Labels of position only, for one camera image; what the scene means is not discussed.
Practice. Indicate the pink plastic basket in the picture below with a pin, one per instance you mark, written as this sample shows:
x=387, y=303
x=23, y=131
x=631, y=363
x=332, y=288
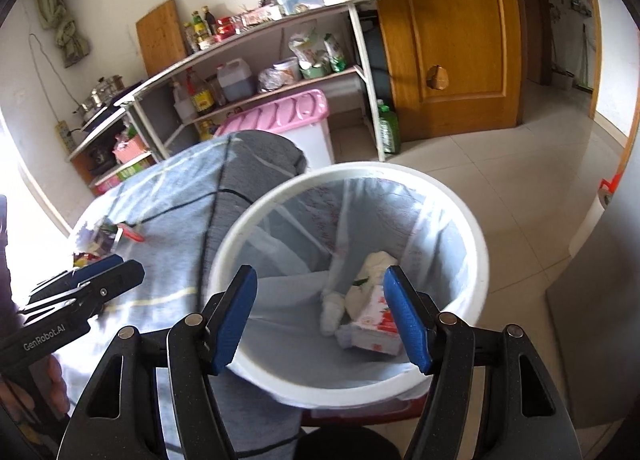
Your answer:
x=127, y=150

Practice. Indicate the oil bottle yellow label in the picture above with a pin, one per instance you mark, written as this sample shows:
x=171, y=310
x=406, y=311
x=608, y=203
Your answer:
x=200, y=93

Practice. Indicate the white power strip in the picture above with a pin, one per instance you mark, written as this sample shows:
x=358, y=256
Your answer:
x=66, y=136

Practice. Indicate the clear bag red seal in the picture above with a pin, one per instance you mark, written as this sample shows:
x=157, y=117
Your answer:
x=124, y=231

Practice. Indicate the white green snack bags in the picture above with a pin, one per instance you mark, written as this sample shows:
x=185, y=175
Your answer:
x=317, y=56

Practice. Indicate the blue grey table cloth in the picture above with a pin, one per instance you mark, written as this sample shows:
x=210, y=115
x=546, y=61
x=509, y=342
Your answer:
x=183, y=208

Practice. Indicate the stainless steel pot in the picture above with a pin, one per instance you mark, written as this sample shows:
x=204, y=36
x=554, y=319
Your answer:
x=105, y=90

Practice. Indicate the crumpled white paper trash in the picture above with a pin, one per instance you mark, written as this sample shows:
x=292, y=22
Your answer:
x=370, y=275

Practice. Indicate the white round trash bin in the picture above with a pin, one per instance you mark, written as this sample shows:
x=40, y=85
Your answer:
x=410, y=384

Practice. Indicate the wooden cutting board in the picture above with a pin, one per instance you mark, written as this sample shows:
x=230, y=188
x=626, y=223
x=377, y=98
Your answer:
x=160, y=37

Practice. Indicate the white foam net sleeve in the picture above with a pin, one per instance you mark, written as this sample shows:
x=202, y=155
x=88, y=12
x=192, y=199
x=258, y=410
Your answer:
x=332, y=312

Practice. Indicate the red white tissue pack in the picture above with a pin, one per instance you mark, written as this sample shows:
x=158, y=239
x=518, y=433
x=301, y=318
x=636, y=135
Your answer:
x=370, y=324

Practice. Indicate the person's left hand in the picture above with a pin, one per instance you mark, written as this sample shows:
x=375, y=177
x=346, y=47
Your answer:
x=45, y=378

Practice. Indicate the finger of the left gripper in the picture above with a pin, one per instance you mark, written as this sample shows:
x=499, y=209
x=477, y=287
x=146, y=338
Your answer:
x=93, y=294
x=73, y=278

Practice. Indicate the grey cabinet side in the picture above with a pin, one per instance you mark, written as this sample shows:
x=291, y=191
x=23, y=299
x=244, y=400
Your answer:
x=594, y=306

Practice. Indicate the green crumpled wrapper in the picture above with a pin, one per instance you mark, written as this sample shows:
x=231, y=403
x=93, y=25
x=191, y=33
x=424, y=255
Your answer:
x=105, y=232

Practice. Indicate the pink lid storage box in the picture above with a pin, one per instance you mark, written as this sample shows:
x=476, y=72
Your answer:
x=302, y=118

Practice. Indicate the green plastic bottle on floor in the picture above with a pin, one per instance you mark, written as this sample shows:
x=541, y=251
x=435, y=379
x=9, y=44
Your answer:
x=389, y=128

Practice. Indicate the white plastic tub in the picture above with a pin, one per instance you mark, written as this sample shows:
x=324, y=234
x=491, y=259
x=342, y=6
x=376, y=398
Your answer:
x=290, y=67

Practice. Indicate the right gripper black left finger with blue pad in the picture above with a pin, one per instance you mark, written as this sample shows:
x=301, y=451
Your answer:
x=200, y=346

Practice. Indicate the brown wooden door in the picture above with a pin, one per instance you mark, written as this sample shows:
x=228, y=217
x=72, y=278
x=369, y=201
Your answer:
x=455, y=66

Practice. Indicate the hanging green cloth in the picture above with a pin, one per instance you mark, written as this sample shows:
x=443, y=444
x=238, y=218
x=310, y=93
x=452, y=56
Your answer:
x=55, y=16

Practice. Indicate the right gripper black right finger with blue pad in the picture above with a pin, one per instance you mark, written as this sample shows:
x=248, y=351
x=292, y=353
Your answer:
x=441, y=346

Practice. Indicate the white jug dark liquid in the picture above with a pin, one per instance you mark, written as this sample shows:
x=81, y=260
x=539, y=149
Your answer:
x=236, y=80

